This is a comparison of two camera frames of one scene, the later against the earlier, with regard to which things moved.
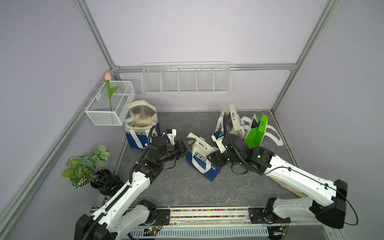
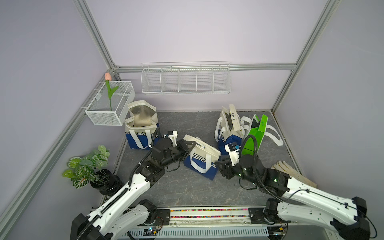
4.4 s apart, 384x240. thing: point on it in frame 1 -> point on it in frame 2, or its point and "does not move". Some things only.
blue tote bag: x=196 y=157 does not move
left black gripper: x=184 y=146 does not move
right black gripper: x=214 y=156 -> x=226 y=166
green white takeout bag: x=259 y=129 does not move
